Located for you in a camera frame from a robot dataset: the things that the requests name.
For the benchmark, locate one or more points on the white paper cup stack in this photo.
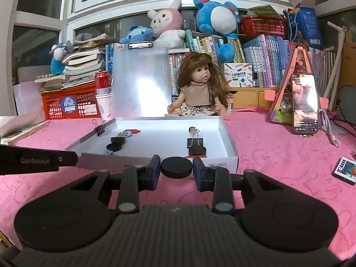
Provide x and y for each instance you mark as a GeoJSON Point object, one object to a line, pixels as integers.
{"type": "Point", "coordinates": [104, 105]}

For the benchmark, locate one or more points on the wooden drawer organizer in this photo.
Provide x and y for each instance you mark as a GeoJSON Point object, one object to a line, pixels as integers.
{"type": "Point", "coordinates": [250, 100]}

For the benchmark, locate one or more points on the blue carton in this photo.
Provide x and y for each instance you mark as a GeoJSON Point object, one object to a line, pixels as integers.
{"type": "Point", "coordinates": [306, 27]}

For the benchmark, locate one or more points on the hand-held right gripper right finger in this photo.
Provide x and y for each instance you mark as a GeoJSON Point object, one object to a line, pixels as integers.
{"type": "Point", "coordinates": [199, 173]}

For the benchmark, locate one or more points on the pink rabbit plush toy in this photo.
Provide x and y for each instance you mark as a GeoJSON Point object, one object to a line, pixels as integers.
{"type": "Point", "coordinates": [167, 22]}

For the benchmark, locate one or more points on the short orange crayon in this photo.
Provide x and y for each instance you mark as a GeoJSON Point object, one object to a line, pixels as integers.
{"type": "Point", "coordinates": [135, 131]}

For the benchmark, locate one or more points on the black bag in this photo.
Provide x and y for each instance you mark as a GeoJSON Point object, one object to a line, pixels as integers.
{"type": "Point", "coordinates": [347, 108]}

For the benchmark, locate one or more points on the stack of worn books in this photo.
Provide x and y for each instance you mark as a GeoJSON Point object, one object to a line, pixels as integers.
{"type": "Point", "coordinates": [83, 61]}

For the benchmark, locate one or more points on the large red plastic basket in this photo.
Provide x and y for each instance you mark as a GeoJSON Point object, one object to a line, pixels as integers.
{"type": "Point", "coordinates": [55, 103]}

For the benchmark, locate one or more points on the thick black round puck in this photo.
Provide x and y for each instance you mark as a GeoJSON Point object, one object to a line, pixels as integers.
{"type": "Point", "coordinates": [177, 167]}

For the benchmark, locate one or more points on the white plastic pipe frame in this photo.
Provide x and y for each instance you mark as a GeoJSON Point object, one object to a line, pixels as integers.
{"type": "Point", "coordinates": [338, 61]}

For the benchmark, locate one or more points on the brown cardboard box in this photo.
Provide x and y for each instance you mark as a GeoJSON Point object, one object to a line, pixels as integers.
{"type": "Point", "coordinates": [349, 64]}

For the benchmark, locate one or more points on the small bottle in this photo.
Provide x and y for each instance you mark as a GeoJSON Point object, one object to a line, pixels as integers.
{"type": "Point", "coordinates": [230, 105]}

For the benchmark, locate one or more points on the small blue plush toy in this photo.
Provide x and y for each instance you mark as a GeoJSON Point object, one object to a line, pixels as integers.
{"type": "Point", "coordinates": [57, 58]}

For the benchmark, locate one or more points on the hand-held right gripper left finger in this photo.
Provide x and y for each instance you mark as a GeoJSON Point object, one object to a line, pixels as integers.
{"type": "Point", "coordinates": [153, 173]}

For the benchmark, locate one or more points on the brown-haired doll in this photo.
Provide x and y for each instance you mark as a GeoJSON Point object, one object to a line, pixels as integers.
{"type": "Point", "coordinates": [197, 91]}

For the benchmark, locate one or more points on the pink rabbit-print mat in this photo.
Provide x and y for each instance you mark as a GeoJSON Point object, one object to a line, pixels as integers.
{"type": "Point", "coordinates": [278, 158]}

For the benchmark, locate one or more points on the large black binder clip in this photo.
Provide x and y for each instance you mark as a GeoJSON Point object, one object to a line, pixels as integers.
{"type": "Point", "coordinates": [194, 141]}

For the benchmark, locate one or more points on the pink triangular stand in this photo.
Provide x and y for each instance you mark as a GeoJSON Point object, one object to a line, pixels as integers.
{"type": "Point", "coordinates": [281, 108]}

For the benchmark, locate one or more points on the white patterned printer box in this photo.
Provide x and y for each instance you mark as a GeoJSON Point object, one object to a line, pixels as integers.
{"type": "Point", "coordinates": [237, 75]}

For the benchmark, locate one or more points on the translucent clipboard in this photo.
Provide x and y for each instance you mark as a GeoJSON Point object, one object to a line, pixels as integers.
{"type": "Point", "coordinates": [139, 83]}

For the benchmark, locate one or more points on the white cardboard box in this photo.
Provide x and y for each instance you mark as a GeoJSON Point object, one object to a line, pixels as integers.
{"type": "Point", "coordinates": [161, 139]}

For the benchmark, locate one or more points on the row of upright books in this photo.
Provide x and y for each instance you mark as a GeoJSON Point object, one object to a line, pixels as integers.
{"type": "Point", "coordinates": [264, 58]}

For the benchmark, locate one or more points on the flat blue plush toy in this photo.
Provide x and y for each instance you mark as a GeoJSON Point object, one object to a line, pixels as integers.
{"type": "Point", "coordinates": [137, 34]}

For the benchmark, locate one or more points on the red soda can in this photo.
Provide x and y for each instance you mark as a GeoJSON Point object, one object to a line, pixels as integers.
{"type": "Point", "coordinates": [103, 83]}

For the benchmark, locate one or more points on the small red plastic basket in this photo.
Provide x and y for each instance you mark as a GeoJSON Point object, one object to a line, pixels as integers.
{"type": "Point", "coordinates": [262, 26]}

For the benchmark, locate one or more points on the small black binder clip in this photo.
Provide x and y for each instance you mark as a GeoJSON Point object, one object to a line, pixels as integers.
{"type": "Point", "coordinates": [100, 129]}

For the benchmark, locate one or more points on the colourful button remote control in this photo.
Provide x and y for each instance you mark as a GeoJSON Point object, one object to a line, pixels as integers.
{"type": "Point", "coordinates": [346, 171]}

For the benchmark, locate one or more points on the smartphone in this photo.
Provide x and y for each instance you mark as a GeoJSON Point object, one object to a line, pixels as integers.
{"type": "Point", "coordinates": [304, 103]}

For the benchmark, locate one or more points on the large blue plush toy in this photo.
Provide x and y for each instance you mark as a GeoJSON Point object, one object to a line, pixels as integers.
{"type": "Point", "coordinates": [217, 16]}

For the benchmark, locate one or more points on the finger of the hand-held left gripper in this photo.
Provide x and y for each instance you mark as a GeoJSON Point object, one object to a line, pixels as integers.
{"type": "Point", "coordinates": [68, 159]}

